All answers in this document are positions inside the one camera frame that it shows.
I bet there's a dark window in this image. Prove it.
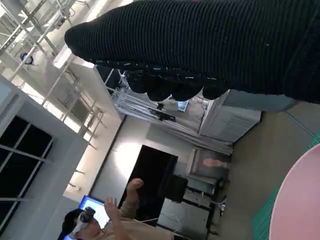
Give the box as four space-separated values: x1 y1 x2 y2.
0 116 54 222

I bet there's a lit computer monitor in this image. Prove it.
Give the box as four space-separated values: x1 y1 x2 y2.
78 195 111 230

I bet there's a pink bowl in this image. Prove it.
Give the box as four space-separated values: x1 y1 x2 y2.
270 144 320 240

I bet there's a white cabinet with vent grille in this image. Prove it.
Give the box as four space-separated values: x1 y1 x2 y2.
198 89 297 145

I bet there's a black panel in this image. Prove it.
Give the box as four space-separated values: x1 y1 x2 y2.
127 144 179 226

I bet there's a metal ceiling rack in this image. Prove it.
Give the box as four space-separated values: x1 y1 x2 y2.
0 0 106 151

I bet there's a green cutting mat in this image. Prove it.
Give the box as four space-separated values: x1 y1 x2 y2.
251 129 320 240

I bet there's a person with headset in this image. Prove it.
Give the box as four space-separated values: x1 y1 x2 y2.
61 177 176 240

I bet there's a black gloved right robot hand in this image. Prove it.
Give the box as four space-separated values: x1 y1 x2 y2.
64 0 320 103

